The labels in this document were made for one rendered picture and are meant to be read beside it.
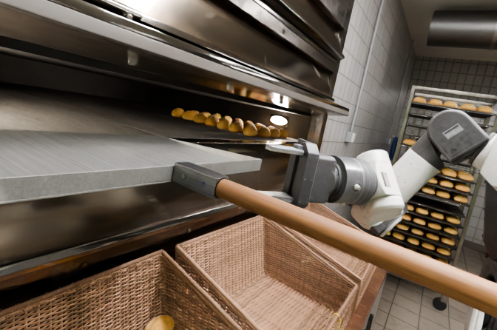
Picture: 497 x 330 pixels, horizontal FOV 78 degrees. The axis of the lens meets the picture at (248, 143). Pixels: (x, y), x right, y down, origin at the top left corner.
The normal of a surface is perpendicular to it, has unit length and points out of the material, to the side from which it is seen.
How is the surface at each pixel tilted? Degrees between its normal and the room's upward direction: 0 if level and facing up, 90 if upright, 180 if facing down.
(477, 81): 90
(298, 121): 90
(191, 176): 90
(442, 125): 85
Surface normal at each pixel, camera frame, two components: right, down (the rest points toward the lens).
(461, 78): -0.54, -0.01
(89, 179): 0.82, 0.24
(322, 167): 0.36, 0.18
